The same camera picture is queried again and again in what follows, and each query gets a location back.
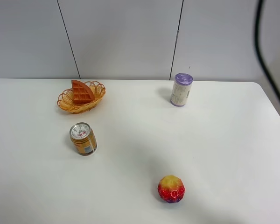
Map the red yellow fruit toy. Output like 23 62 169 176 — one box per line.
157 175 185 203

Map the black cable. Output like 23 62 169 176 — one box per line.
253 0 280 117

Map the orange wicker basket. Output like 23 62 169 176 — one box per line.
57 81 106 114

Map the brown waffle wedge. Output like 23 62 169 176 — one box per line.
71 80 95 104

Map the gold drink can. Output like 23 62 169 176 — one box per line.
70 122 98 156

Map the white purple-capped cylinder bottle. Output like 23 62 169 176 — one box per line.
170 73 193 107

